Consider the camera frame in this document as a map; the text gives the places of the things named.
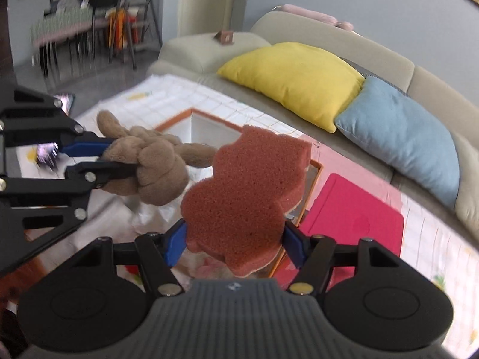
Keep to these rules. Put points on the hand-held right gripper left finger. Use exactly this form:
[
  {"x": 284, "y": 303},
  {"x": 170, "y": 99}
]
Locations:
[{"x": 176, "y": 245}]

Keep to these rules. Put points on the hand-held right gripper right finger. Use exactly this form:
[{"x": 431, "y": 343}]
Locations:
[{"x": 294, "y": 247}]

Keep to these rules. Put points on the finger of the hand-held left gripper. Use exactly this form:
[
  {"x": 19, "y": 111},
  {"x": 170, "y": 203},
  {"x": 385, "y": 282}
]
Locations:
[
  {"x": 86, "y": 146},
  {"x": 112, "y": 172}
]

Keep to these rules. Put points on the brown knotted plush toy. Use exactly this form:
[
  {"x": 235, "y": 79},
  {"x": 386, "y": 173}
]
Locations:
[{"x": 161, "y": 172}]

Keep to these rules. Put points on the reddish brown sponge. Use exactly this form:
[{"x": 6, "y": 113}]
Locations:
[{"x": 239, "y": 194}]

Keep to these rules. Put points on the shiny dark flat object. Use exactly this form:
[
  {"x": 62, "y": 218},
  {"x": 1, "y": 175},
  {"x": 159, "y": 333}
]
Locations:
[{"x": 65, "y": 103}]

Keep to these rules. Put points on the red flat board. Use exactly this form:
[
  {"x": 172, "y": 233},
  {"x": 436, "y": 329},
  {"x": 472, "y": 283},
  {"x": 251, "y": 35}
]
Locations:
[{"x": 355, "y": 217}]

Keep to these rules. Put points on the dining table with patterned cloth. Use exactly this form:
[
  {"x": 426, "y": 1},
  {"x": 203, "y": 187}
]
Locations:
[{"x": 63, "y": 26}]

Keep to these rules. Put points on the orange bag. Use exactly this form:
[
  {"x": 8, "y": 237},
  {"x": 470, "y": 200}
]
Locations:
[{"x": 119, "y": 26}]

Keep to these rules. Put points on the blue pillow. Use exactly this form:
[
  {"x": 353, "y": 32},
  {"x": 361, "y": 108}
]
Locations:
[{"x": 404, "y": 134}]

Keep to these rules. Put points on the yellow pillow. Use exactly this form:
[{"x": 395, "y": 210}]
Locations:
[{"x": 299, "y": 82}]

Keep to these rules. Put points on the small brown box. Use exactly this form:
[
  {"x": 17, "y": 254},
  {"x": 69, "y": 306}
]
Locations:
[{"x": 224, "y": 37}]

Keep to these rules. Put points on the beige pillow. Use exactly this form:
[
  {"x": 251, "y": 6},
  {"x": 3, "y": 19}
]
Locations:
[{"x": 469, "y": 187}]

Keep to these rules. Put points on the cream door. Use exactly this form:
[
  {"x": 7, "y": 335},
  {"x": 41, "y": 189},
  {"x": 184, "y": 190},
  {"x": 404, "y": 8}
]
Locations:
[{"x": 209, "y": 0}]

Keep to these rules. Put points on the beige sofa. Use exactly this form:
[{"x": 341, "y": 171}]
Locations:
[{"x": 389, "y": 48}]

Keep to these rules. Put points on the pink plush toy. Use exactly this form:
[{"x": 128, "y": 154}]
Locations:
[{"x": 314, "y": 15}]

